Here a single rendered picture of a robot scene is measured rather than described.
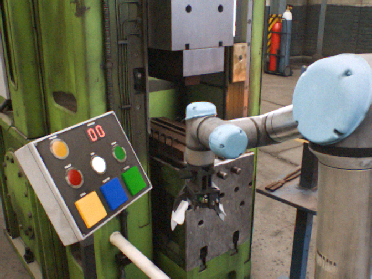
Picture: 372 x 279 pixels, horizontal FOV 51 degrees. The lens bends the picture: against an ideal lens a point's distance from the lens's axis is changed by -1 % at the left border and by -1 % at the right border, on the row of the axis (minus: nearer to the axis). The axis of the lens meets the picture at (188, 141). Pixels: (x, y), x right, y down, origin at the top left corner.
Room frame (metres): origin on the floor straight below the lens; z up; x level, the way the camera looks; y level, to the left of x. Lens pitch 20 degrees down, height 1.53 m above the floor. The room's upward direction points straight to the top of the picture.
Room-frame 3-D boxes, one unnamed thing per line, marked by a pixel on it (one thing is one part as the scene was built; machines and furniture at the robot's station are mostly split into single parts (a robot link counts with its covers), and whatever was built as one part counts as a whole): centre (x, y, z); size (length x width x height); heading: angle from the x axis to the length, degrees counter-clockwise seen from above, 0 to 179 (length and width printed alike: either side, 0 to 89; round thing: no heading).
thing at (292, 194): (1.64, -0.55, 0.73); 0.40 x 0.30 x 0.02; 134
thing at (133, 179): (1.11, 0.17, 1.01); 0.07 x 0.05 x 0.07; 153
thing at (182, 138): (1.65, 0.07, 0.96); 0.42 x 0.20 x 0.09; 38
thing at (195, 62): (1.65, 0.07, 1.32); 0.42 x 0.20 x 0.10; 38
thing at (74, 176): (0.95, 0.30, 1.09); 0.05 x 0.03 x 0.04; 128
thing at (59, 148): (0.97, 0.34, 1.16); 0.05 x 0.03 x 0.04; 128
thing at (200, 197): (0.94, -0.03, 1.07); 0.09 x 0.08 x 0.12; 19
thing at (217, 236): (1.69, 0.03, 0.69); 0.56 x 0.38 x 0.45; 38
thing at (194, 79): (1.70, 0.08, 1.24); 0.30 x 0.07 x 0.06; 38
